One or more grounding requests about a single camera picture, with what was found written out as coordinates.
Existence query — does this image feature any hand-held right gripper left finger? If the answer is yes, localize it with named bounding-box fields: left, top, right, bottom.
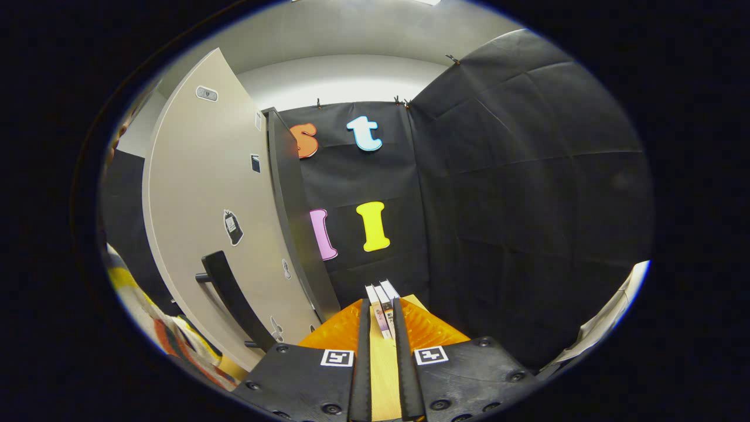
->
left=231, top=299, right=373, bottom=422

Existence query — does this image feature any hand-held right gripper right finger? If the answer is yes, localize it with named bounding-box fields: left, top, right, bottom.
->
left=391, top=298, right=537, bottom=422

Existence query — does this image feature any black door handle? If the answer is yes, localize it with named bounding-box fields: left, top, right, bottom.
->
left=195, top=251, right=278, bottom=352

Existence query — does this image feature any beige cabinet door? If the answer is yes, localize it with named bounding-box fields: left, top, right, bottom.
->
left=142, top=48, right=340, bottom=373

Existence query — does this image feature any person's striped garment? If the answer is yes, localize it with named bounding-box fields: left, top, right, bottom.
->
left=104, top=245, right=248, bottom=392

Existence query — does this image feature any pale cloth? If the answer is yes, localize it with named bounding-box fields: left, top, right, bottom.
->
left=538, top=260, right=652, bottom=374

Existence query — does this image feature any black backdrop cloth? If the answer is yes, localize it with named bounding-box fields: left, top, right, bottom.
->
left=275, top=28, right=654, bottom=371

